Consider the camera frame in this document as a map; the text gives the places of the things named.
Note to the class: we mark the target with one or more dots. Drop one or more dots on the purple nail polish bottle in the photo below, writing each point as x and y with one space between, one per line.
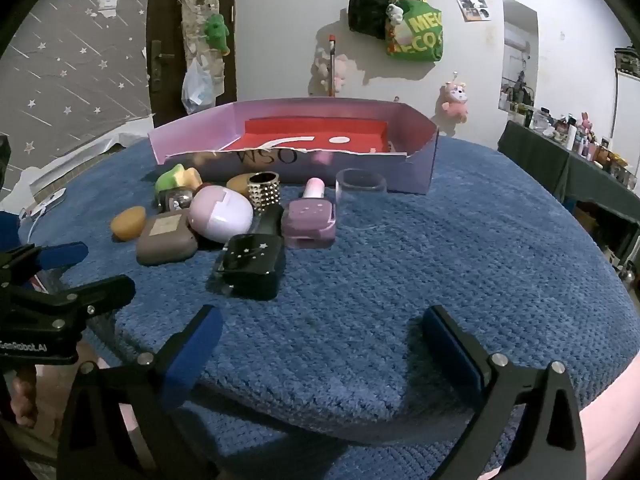
310 221

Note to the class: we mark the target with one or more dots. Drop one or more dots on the photo poster on wall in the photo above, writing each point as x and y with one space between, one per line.
474 10

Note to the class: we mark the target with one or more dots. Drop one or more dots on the green tote bag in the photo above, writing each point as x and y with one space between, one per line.
420 37

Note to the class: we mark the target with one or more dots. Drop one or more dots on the blue textured table cloth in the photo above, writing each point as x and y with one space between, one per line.
330 379

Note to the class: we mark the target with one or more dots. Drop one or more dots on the white plastic bag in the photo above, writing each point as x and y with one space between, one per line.
197 89

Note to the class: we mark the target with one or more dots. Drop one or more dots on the green yellow toy figure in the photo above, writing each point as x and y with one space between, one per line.
178 177

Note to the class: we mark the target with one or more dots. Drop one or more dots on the black nail polish bottle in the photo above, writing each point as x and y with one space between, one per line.
252 264

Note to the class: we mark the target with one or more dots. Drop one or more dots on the brass door handle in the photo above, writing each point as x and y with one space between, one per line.
158 59

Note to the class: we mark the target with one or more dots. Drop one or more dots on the pink plush bear keychain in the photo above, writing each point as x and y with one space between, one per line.
454 100

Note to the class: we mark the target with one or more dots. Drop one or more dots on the tan egg-shaped sponge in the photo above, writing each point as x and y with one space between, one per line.
240 183

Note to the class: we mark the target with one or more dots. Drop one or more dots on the hanging fabric wall organizer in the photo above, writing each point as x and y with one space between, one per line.
194 14

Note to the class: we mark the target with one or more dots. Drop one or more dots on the perfume bottle brown ball cap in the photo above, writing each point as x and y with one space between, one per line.
174 199

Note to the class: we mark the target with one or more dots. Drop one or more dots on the studded metal ring cylinder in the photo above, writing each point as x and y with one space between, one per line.
264 190

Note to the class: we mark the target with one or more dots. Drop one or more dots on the pink plush pig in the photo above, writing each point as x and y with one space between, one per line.
322 71

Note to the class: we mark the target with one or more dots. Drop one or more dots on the pink earbuds case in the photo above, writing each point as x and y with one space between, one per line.
218 213

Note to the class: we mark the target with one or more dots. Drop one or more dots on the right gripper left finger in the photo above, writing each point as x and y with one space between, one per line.
154 385

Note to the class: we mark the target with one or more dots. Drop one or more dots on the clear glass cup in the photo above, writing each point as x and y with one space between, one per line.
358 195

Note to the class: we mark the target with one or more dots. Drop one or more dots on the green plush dinosaur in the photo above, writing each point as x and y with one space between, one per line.
216 32

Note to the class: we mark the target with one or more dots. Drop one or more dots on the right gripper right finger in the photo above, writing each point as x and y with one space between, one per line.
548 443

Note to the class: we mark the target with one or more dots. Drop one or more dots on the black backpack on wall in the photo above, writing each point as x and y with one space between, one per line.
368 17

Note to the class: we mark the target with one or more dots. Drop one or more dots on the taupe square compact case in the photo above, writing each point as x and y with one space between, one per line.
166 238

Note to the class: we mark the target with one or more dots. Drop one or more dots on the orange round sponge puff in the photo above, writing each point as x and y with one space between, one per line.
129 224

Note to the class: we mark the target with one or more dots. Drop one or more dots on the dark wooden door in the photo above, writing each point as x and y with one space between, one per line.
179 32

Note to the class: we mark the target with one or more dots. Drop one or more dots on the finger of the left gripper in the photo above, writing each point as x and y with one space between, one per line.
59 256
95 297

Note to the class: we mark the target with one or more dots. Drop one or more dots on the dark green covered side table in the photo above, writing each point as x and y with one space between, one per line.
572 179

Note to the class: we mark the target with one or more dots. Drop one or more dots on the red Miniso paper liner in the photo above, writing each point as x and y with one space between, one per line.
353 135

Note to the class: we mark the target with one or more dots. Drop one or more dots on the purple cardboard box tray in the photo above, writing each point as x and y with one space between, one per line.
200 141

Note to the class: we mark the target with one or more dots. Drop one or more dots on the white plush on bag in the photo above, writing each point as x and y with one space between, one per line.
395 14

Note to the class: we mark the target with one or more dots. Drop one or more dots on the person's left hand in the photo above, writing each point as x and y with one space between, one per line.
24 397

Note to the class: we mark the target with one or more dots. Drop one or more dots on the mop handle orange grip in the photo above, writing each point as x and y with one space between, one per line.
332 44

